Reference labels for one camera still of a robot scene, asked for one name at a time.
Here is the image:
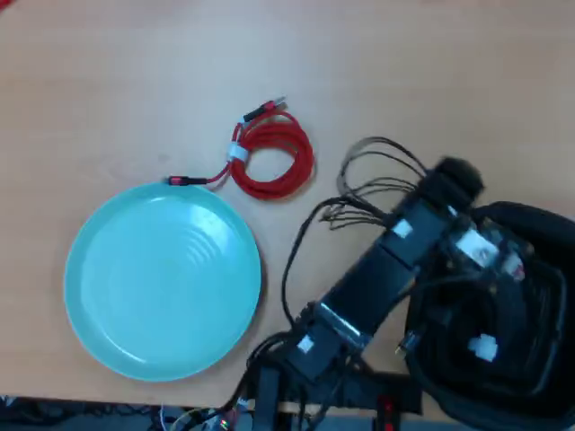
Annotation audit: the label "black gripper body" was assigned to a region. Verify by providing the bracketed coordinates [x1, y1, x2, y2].
[417, 264, 500, 330]

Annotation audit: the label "black braided charging cable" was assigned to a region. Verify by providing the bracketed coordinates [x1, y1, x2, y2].
[395, 268, 568, 399]

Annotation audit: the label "red braided charging cable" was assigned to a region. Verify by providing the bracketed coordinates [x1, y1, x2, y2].
[166, 94, 316, 201]

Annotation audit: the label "red table clamp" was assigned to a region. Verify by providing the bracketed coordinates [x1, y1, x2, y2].
[376, 393, 399, 431]

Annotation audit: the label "light blue tray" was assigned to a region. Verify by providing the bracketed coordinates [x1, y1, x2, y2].
[63, 180, 263, 383]

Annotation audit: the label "bare wrist camera board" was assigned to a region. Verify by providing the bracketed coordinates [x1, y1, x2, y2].
[447, 218, 536, 285]

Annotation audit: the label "thin robot wire bundle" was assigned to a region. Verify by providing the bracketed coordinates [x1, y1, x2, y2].
[317, 136, 433, 233]

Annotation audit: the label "black camera USB cable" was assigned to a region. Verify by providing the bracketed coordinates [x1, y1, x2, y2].
[280, 196, 360, 329]

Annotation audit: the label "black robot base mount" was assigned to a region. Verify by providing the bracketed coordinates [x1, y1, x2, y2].
[249, 356, 424, 431]

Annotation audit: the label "control board with coloured wires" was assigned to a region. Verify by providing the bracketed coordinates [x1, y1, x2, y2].
[155, 400, 253, 431]

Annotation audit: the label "tangled black floor cables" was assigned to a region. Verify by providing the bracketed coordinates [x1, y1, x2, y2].
[0, 394, 156, 431]

